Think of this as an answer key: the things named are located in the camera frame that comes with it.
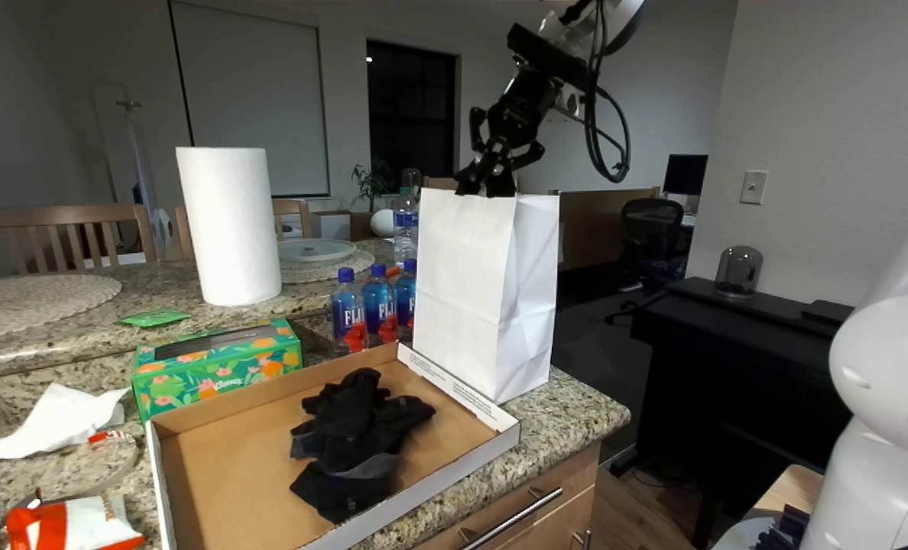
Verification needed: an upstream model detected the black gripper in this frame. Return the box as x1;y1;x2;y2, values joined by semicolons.
456;67;558;195

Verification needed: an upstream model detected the white paper bag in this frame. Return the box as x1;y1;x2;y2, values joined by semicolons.
412;188;558;404

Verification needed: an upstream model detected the black socks pile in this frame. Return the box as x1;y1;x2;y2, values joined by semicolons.
291;367;435;521

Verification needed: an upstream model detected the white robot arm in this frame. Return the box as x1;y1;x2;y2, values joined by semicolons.
632;60;908;550

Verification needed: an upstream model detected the water bottle right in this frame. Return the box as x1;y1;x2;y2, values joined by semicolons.
393;258;414;343

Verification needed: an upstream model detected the water bottle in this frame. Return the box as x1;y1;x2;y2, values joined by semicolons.
393;258;414;343
363;263;398;343
330;265;365;350

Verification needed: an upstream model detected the water bottle middle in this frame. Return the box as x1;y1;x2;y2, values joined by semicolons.
363;263;398;343

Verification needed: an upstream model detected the water bottle left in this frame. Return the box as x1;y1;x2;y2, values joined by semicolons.
330;265;365;350

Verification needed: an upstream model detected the black office chair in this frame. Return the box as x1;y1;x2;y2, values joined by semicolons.
609;200;685;324

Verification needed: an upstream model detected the glass plate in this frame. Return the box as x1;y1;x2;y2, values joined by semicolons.
279;239;357;263

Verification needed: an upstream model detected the computer monitor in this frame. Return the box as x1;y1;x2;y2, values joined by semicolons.
662;153;705;195

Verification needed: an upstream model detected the white paper towel roll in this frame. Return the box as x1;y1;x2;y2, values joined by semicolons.
174;146;282;305

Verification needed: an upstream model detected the green sponge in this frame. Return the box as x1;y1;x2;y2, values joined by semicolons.
118;313;185;331

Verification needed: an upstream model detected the green tissue box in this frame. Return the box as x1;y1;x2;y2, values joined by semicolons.
132;319;304;421

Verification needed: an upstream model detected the cardboard tray box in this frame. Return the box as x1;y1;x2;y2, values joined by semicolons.
147;345;520;550

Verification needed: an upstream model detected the wooden chair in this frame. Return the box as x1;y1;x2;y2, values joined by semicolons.
0;201;156;274

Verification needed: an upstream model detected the crumpled white napkin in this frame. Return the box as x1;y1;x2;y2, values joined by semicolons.
0;381;125;462

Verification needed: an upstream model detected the round woven placemat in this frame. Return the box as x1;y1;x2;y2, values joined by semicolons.
0;271;122;337

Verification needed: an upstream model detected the orange white wrapper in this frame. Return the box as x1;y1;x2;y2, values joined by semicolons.
4;495;142;550

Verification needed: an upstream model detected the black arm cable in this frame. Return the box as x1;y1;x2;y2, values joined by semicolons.
576;0;636;187

